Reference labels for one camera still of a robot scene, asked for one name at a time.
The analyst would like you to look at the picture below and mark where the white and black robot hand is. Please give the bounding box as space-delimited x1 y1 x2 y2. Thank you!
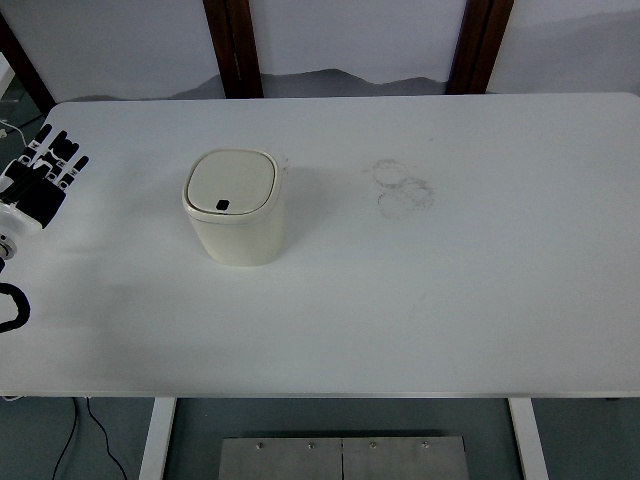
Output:
0 123 91 245

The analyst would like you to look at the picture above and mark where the cream plastic trash bin with lid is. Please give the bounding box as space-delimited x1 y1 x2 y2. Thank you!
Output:
180 148 287 268

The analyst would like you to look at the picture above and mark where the white table leg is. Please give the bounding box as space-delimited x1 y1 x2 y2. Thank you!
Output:
508 397 551 480
138 397 178 480

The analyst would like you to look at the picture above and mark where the grey metal plate with screws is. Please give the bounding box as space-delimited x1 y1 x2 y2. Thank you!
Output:
218 435 470 480

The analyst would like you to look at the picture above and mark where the thin white cable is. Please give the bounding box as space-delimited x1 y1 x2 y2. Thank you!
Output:
0 116 27 150

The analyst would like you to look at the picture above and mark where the dark brown wooden post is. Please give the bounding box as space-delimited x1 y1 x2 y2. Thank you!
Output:
201 0 265 99
0 11 57 115
445 0 516 96

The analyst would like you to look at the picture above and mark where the black floor cable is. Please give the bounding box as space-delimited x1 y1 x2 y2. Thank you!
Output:
51 396 129 480

